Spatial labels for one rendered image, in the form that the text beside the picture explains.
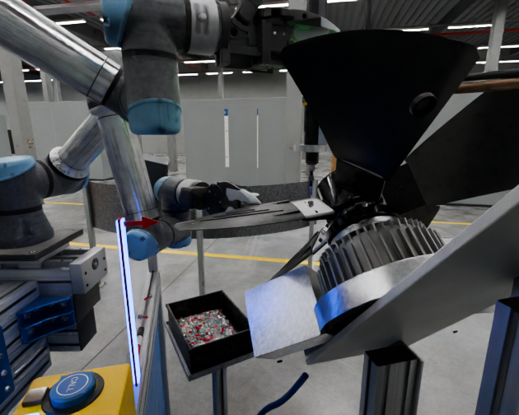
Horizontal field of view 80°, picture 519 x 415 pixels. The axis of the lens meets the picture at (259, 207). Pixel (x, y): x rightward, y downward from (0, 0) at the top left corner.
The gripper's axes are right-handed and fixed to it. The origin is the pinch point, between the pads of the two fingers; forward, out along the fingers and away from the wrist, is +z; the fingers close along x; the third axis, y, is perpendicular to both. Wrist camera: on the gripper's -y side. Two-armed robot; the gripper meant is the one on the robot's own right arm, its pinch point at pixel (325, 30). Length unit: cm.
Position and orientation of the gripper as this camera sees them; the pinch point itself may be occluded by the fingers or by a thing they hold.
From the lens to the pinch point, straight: 63.7
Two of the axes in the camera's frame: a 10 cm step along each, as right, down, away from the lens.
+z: 9.1, -1.0, 3.9
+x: 4.0, 2.1, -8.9
